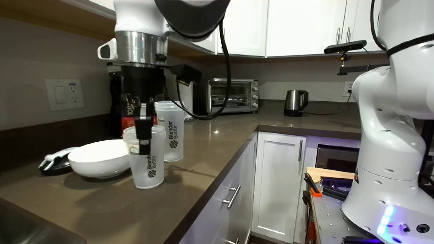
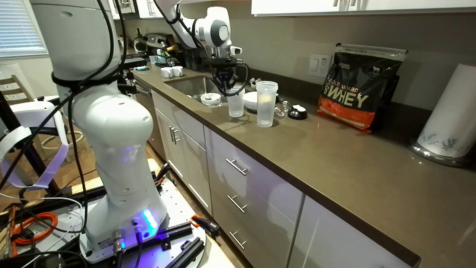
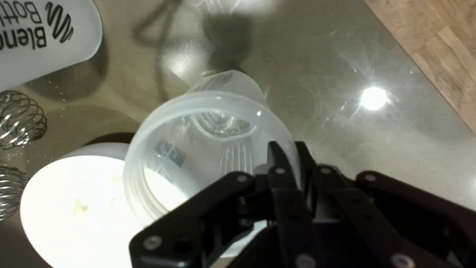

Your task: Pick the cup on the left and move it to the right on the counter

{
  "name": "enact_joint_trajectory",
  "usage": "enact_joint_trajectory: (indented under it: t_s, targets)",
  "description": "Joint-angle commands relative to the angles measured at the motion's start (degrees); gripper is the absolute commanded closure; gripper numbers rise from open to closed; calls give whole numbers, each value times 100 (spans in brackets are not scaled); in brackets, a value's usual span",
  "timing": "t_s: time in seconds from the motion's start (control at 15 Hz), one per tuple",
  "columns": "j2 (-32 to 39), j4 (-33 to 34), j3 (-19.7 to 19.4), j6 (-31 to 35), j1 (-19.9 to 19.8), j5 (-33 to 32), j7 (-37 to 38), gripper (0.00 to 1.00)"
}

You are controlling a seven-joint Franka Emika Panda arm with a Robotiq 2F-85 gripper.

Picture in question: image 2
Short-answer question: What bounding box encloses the camera on mount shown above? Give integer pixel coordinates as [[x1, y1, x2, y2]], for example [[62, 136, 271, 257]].
[[117, 57, 148, 96]]

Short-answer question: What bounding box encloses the white bowl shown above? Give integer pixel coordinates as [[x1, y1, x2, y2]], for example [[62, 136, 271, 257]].
[[243, 91, 259, 112], [200, 93, 222, 106]]

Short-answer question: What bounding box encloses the white cable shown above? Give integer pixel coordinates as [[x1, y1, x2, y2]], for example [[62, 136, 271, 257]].
[[0, 191, 85, 239]]

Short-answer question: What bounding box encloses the black dish rack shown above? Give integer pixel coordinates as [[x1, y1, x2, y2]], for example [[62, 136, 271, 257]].
[[154, 48, 180, 68]]

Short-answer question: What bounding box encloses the wooden chair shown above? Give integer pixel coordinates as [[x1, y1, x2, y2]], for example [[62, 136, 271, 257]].
[[0, 74, 73, 164]]

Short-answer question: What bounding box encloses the clear glass jar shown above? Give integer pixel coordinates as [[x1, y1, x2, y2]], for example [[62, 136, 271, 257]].
[[274, 100, 293, 119]]

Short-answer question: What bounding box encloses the tall clear plastic cup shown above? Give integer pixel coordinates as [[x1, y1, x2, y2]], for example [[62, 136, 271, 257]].
[[255, 81, 279, 128]]

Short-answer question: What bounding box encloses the steel sink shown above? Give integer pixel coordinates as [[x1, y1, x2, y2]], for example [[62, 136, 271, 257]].
[[164, 75, 239, 107]]

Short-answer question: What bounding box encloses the white wall socket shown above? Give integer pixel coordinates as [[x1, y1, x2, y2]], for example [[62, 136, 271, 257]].
[[308, 53, 333, 79]]

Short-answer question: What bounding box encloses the orange cable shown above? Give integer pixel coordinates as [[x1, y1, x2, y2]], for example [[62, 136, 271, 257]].
[[10, 211, 59, 247]]

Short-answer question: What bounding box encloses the window blind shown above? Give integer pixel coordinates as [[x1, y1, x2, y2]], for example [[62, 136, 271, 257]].
[[0, 0, 49, 59]]

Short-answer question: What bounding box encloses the steel paper towel holder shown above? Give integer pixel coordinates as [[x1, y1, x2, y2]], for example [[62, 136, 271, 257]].
[[408, 139, 476, 168]]

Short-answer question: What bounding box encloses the black and orange powder bag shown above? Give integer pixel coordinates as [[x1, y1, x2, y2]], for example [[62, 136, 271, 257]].
[[317, 42, 409, 134]]

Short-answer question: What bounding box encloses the orange and black clamp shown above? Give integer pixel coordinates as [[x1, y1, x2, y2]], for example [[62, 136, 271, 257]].
[[190, 214, 221, 237]]

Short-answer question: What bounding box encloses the cabinet door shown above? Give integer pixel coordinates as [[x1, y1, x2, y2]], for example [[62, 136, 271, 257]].
[[175, 125, 213, 217], [288, 195, 412, 268], [155, 108, 183, 179]]

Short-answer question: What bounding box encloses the white headset strap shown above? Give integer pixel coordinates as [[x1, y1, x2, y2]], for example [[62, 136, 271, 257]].
[[0, 100, 70, 191]]

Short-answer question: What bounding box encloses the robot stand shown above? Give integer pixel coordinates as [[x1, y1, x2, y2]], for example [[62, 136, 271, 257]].
[[0, 158, 235, 268]]

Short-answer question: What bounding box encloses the black and white round lid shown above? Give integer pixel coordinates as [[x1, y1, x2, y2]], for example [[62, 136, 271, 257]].
[[287, 105, 309, 121]]

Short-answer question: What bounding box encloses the short clear plastic cup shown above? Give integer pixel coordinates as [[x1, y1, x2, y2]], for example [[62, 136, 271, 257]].
[[226, 86, 245, 118]]

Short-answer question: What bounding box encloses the drawer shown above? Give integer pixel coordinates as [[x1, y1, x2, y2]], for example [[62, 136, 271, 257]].
[[206, 153, 298, 261], [210, 194, 290, 268], [203, 126, 305, 224]]

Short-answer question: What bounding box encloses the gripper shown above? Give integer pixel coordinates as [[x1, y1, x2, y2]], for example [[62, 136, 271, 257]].
[[212, 58, 239, 91]]

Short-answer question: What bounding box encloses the paper towel roll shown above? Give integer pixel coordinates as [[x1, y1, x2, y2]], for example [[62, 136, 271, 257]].
[[416, 63, 476, 159]]

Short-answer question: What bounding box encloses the drawer handle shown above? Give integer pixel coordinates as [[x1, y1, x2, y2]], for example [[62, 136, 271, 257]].
[[227, 195, 248, 214], [225, 159, 248, 176], [229, 231, 248, 250]]

